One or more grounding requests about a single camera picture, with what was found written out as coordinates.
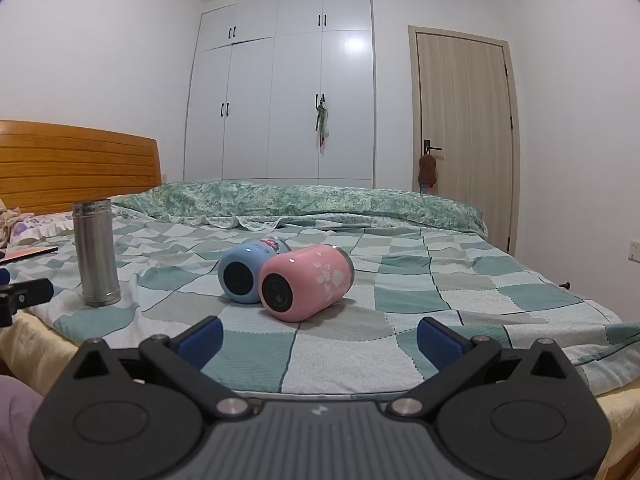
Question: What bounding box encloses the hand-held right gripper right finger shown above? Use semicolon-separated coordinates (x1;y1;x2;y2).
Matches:
384;316;577;417

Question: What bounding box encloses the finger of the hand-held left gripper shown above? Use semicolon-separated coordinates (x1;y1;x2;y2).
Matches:
0;269;55;329

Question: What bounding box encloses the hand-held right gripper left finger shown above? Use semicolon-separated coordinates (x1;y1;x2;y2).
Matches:
74;315;254;417

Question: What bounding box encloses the blue cup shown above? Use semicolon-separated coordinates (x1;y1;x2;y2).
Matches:
217;237;292;305

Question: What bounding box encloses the pink cup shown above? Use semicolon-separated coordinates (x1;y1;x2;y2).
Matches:
258;244;356;324

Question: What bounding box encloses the stainless steel thermos cup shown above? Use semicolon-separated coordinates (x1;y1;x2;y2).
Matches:
71;199;123;308

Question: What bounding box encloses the yellow mattress sheet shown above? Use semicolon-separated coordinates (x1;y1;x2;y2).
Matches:
0;304;640;480

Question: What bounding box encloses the green checkered bedsheet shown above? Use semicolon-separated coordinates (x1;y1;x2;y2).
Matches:
0;212;640;397

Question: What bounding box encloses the white purple floral pillow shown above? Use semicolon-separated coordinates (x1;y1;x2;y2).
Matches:
7;212;77;249

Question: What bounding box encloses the beige crumpled cloth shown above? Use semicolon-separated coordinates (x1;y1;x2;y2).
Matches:
0;198;34;251

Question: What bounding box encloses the wooden headboard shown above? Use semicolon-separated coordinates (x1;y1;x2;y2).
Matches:
0;119;166;216

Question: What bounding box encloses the purple cloth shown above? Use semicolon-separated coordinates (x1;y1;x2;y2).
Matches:
0;374;47;480

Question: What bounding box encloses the green floral duvet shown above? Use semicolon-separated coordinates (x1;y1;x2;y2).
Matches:
110;179;489;237

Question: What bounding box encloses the brown plush pendant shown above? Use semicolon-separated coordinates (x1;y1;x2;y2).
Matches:
417;152;440;195

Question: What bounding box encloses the beige wooden door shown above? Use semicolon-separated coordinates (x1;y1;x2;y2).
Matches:
407;25;516;256

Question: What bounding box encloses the white wardrobe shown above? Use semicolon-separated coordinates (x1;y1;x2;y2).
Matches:
182;0;376;184

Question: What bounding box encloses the green hanging charm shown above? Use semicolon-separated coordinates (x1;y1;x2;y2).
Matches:
313;99;332;150

